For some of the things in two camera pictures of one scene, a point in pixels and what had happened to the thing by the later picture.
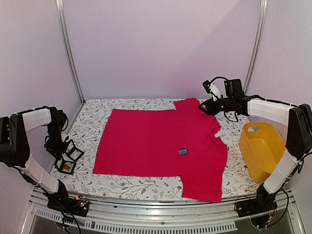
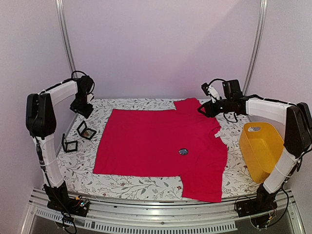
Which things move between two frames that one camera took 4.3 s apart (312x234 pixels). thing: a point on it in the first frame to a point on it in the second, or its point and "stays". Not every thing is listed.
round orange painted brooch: (67, 165) to (87, 133)
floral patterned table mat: (87, 125) stays
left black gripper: (58, 151) to (86, 112)
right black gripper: (211, 110) stays
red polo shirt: (184, 141) stays
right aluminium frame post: (263, 10) stays
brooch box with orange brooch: (65, 166) to (85, 132)
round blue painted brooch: (183, 151) stays
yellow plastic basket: (262, 144) stays
